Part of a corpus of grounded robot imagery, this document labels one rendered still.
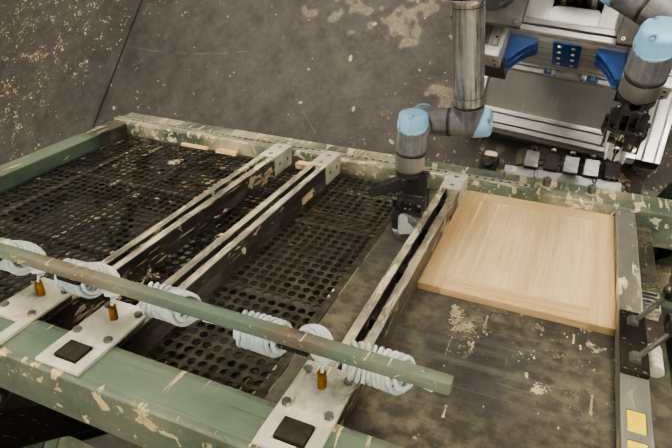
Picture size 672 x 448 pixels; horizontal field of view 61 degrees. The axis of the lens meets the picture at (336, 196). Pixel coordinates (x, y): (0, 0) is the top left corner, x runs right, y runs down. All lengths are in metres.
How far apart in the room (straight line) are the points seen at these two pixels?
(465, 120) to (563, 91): 1.26
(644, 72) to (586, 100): 1.50
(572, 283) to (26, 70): 3.77
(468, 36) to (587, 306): 0.67
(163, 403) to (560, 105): 2.11
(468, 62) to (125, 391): 1.00
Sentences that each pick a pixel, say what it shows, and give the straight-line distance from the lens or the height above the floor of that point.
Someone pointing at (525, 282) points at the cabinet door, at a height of 1.26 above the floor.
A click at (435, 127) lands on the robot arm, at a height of 1.32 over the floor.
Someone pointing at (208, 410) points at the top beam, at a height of 1.88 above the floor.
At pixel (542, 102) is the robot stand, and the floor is 0.21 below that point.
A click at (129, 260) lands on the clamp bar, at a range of 1.44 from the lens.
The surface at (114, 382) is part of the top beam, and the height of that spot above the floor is 1.89.
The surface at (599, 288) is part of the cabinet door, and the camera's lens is 1.50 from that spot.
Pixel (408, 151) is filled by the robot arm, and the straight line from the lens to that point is 1.42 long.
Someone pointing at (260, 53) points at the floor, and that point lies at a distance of 3.38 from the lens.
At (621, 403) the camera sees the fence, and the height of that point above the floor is 1.56.
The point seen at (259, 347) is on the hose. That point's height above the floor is 1.87.
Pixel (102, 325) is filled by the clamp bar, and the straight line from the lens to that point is 1.19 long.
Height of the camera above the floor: 2.72
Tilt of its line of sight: 68 degrees down
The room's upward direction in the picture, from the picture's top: 59 degrees counter-clockwise
